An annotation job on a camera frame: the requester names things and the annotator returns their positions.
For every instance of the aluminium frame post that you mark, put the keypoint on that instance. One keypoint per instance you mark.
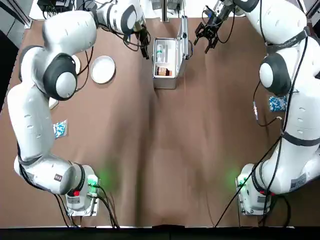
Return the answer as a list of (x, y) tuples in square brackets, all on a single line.
[(23, 13), (165, 10), (313, 10)]

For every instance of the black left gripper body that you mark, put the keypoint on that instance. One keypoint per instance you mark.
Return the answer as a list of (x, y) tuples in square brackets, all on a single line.
[(143, 31)]

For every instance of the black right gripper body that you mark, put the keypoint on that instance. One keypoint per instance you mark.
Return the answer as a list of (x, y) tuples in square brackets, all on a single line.
[(220, 18)]

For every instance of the brown iodophor bottle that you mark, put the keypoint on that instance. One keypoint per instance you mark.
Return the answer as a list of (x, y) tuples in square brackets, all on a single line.
[(162, 71)]

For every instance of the white round plate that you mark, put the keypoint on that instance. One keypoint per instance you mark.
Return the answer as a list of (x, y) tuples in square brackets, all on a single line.
[(77, 63)]

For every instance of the black power adapter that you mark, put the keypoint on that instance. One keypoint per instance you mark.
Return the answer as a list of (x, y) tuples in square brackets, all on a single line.
[(90, 5)]

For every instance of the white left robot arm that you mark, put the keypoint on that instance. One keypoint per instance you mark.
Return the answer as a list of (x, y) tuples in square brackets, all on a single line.
[(30, 120)]

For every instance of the blue capsule bag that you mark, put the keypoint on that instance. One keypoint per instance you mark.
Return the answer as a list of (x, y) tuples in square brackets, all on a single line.
[(276, 103), (60, 128)]

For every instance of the silver aluminium medical case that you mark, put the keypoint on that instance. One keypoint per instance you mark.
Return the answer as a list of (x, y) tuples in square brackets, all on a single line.
[(165, 82)]

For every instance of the clear bottle green label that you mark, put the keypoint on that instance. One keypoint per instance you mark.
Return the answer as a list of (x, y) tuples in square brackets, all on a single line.
[(160, 53)]

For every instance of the black hub box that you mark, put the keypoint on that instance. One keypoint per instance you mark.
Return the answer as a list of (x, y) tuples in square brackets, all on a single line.
[(56, 5)]

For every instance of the white plastic box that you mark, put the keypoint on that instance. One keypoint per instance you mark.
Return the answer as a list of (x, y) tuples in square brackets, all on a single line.
[(53, 103)]

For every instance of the gray round plate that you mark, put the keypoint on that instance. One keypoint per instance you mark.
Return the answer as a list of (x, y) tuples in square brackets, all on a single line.
[(103, 70)]

